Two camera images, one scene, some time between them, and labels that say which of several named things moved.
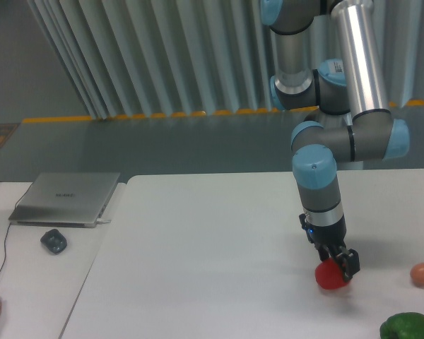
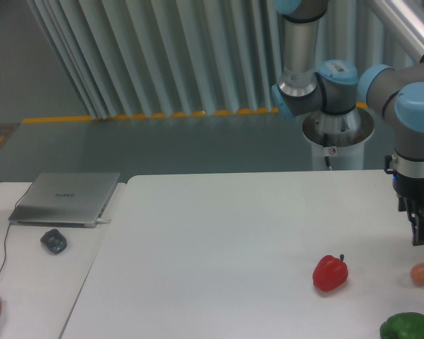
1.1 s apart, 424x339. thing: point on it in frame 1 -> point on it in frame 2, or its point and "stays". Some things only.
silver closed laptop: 66,200 stays
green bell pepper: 406,325 stays
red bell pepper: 330,275 stays
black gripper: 333,234 -> 414,181
